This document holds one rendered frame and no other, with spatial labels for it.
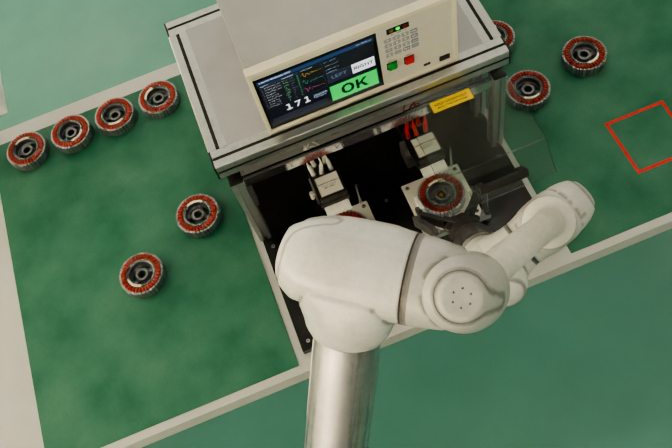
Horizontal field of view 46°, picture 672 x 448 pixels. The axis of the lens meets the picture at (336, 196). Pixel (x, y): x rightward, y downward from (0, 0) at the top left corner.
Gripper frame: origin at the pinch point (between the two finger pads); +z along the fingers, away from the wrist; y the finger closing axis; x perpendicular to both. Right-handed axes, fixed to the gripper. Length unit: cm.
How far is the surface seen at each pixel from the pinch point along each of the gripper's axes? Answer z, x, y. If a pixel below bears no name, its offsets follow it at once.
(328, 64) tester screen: -12, 46, -17
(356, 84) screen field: -6.9, 37.9, -12.1
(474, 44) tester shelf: -2.1, 34.6, 15.5
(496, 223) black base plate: -7.4, -8.2, 9.4
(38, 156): 51, 26, -95
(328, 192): -1.2, 12.8, -25.2
